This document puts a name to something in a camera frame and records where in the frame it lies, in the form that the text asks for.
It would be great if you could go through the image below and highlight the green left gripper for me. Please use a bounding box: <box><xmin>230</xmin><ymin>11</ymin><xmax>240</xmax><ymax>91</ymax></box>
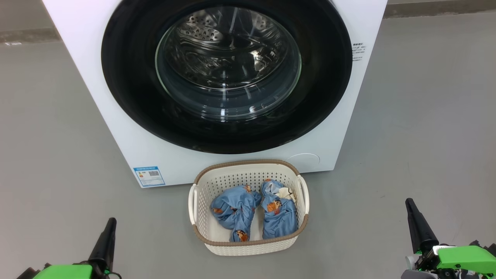
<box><xmin>33</xmin><ymin>217</ymin><xmax>117</xmax><ymax>279</ymax></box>

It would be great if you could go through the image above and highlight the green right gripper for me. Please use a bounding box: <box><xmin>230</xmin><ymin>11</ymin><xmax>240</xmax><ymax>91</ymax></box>
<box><xmin>401</xmin><ymin>198</ymin><xmax>496</xmax><ymax>279</ymax></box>

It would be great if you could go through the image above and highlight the blue cartoon print garment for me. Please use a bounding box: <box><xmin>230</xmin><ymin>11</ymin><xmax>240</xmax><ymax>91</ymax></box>
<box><xmin>210</xmin><ymin>185</ymin><xmax>262</xmax><ymax>243</ymax></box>

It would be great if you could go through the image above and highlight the blue garment with white patch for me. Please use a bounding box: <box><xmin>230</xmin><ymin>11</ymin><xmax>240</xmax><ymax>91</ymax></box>
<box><xmin>260</xmin><ymin>179</ymin><xmax>299</xmax><ymax>239</ymax></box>

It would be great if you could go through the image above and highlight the black round glass washer door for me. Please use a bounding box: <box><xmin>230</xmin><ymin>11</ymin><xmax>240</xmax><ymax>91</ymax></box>
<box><xmin>101</xmin><ymin>0</ymin><xmax>353</xmax><ymax>155</ymax></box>

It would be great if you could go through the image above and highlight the white front-load washing machine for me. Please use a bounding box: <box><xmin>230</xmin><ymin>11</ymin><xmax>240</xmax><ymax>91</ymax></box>
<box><xmin>42</xmin><ymin>0</ymin><xmax>388</xmax><ymax>189</ymax></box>

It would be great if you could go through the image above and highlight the blue energy label sticker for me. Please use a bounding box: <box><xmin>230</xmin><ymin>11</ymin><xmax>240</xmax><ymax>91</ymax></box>
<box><xmin>133</xmin><ymin>166</ymin><xmax>165</xmax><ymax>188</ymax></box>

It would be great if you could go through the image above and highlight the round white filter cover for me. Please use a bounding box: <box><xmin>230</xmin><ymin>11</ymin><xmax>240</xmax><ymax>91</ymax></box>
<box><xmin>286</xmin><ymin>153</ymin><xmax>320</xmax><ymax>174</ymax></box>

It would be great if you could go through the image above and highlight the cream perforated laundry basket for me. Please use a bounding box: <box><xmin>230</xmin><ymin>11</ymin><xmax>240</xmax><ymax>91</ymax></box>
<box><xmin>188</xmin><ymin>159</ymin><xmax>310</xmax><ymax>256</ymax></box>

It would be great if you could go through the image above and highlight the black text notice sticker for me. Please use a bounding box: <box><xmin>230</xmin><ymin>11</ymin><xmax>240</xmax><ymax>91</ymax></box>
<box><xmin>352</xmin><ymin>43</ymin><xmax>367</xmax><ymax>62</ymax></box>

